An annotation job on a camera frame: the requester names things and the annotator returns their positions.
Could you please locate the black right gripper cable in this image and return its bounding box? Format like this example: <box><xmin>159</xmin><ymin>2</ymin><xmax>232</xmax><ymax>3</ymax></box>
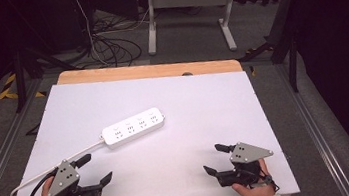
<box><xmin>245</xmin><ymin>165</ymin><xmax>281</xmax><ymax>196</ymax></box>

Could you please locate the white board table cover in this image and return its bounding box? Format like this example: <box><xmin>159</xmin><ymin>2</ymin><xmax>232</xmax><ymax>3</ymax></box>
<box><xmin>0</xmin><ymin>56</ymin><xmax>301</xmax><ymax>196</ymax></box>

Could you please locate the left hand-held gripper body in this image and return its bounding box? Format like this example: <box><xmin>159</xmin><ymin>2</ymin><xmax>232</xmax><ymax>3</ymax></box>
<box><xmin>42</xmin><ymin>155</ymin><xmax>105</xmax><ymax>196</ymax></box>

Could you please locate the person's right hand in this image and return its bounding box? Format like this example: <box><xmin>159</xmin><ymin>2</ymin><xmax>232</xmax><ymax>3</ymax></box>
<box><xmin>229</xmin><ymin>157</ymin><xmax>277</xmax><ymax>196</ymax></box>

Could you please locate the white power strip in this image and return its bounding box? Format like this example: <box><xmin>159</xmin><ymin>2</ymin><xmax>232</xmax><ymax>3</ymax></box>
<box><xmin>98</xmin><ymin>105</ymin><xmax>170</xmax><ymax>151</ymax></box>

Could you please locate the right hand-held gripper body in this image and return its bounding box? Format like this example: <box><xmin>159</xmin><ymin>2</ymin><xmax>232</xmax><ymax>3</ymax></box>
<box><xmin>213</xmin><ymin>137</ymin><xmax>278</xmax><ymax>190</ymax></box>

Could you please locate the white floor cable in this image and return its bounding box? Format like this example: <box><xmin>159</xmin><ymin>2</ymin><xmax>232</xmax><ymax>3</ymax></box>
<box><xmin>71</xmin><ymin>0</ymin><xmax>111</xmax><ymax>70</ymax></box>

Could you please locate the wooden table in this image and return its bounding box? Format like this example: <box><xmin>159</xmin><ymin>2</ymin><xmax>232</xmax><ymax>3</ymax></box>
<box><xmin>55</xmin><ymin>49</ymin><xmax>244</xmax><ymax>95</ymax></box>

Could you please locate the bundle of black floor cables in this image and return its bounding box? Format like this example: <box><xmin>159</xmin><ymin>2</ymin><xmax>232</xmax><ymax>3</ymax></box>
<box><xmin>83</xmin><ymin>13</ymin><xmax>145</xmax><ymax>72</ymax></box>

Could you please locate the yellow black floor tape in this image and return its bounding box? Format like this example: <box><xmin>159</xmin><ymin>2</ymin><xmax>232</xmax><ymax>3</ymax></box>
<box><xmin>0</xmin><ymin>69</ymin><xmax>47</xmax><ymax>103</ymax></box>

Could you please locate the white power strip cable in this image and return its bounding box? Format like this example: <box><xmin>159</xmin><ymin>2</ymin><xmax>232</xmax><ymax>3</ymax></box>
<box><xmin>4</xmin><ymin>139</ymin><xmax>112</xmax><ymax>196</ymax></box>

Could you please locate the black tripod stand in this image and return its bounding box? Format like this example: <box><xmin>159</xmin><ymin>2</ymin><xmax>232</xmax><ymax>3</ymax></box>
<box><xmin>2</xmin><ymin>0</ymin><xmax>81</xmax><ymax>114</ymax></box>

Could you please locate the black metal stand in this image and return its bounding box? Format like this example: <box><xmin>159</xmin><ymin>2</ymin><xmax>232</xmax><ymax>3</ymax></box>
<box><xmin>231</xmin><ymin>0</ymin><xmax>311</xmax><ymax>99</ymax></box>

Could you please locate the aluminium floor rail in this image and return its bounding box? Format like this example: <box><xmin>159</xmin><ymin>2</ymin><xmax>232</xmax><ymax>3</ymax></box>
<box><xmin>0</xmin><ymin>78</ymin><xmax>58</xmax><ymax>196</ymax></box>
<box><xmin>275</xmin><ymin>56</ymin><xmax>349</xmax><ymax>196</ymax></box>

